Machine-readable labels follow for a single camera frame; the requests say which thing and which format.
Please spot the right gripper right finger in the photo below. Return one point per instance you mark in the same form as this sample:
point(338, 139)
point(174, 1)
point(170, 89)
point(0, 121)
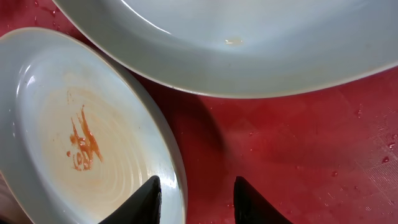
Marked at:
point(250, 207)

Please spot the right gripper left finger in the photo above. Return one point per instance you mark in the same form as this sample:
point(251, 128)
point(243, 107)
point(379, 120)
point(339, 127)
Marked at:
point(142, 207)

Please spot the white plate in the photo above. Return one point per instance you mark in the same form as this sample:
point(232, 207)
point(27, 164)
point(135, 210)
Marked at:
point(242, 48)
point(79, 134)

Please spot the red plastic tray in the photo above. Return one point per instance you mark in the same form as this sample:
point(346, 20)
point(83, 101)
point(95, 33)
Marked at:
point(323, 156)

